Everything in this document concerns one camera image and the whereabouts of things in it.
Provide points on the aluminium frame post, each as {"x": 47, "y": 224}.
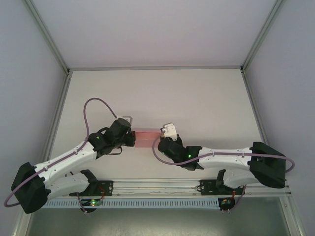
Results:
{"x": 262, "y": 34}
{"x": 48, "y": 34}

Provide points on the small circuit board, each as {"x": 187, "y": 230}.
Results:
{"x": 225, "y": 202}

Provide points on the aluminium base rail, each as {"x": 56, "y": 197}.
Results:
{"x": 155, "y": 188}

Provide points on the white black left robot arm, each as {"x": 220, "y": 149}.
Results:
{"x": 66, "y": 159}

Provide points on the long aluminium frame rail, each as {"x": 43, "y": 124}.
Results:
{"x": 255, "y": 108}
{"x": 57, "y": 108}

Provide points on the short aluminium frame rail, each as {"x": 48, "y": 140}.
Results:
{"x": 155, "y": 68}

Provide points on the pink paper box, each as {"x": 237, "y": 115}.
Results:
{"x": 147, "y": 140}

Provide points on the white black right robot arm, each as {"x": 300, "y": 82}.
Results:
{"x": 226, "y": 158}

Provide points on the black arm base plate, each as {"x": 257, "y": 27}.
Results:
{"x": 108, "y": 186}
{"x": 208, "y": 188}

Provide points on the circuit board with green light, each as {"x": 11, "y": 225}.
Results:
{"x": 93, "y": 202}

